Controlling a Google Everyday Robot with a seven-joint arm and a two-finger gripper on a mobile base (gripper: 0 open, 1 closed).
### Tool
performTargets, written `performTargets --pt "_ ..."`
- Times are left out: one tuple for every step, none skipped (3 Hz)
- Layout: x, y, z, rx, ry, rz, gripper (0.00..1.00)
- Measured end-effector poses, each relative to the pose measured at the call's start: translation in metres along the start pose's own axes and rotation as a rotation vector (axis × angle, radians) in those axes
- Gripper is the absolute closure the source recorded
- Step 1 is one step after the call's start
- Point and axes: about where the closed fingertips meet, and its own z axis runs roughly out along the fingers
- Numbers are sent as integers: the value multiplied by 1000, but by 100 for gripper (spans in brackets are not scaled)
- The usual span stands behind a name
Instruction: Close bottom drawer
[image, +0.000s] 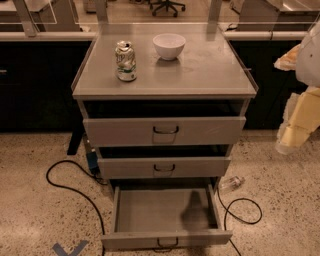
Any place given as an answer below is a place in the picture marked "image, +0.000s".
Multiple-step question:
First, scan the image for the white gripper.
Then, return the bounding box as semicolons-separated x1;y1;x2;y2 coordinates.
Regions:
274;44;320;155

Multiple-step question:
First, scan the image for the grey bottom drawer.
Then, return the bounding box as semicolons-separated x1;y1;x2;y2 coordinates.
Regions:
102;183;232;250

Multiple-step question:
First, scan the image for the grey drawer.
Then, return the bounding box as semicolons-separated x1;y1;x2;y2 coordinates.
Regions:
98;145;231;179
83;100;245;146
102;183;232;250

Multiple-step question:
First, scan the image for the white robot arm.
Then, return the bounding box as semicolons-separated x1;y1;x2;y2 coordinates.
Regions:
274;21;320;155

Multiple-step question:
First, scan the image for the grey top drawer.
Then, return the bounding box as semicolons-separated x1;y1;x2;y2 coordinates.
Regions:
83;100;245;146

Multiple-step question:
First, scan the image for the grey middle drawer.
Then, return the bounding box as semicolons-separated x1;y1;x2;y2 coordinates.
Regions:
98;145;231;179

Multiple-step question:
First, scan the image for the grey drawer cabinet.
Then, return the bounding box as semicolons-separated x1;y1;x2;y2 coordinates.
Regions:
73;23;256;192

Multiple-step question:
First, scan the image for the clear plastic bottle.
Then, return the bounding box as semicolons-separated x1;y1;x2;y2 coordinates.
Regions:
219;176;245;193

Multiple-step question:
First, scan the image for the white bowl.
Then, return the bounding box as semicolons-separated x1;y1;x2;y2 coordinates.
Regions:
153;33;186;60

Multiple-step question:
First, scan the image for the black office chair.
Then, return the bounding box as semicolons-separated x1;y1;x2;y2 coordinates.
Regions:
149;0;186;17

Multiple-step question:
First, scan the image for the crushed green soda can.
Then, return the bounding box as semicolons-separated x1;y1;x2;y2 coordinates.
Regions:
115;41;137;82

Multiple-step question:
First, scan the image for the blue power box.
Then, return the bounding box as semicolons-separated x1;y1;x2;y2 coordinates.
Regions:
86;149;100;175

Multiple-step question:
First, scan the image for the dark lab bench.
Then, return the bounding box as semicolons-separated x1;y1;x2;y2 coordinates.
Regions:
0;40;307;132

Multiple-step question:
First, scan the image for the black cable left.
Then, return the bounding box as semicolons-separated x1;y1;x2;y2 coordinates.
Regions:
45;159;108;256

